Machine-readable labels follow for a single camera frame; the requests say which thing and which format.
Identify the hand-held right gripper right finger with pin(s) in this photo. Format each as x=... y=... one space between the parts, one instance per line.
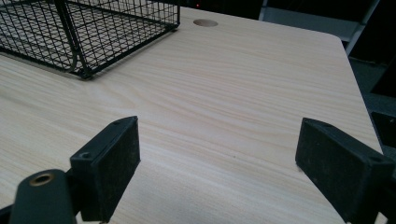
x=339 y=168

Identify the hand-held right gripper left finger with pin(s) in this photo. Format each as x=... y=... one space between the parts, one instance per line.
x=102 y=168

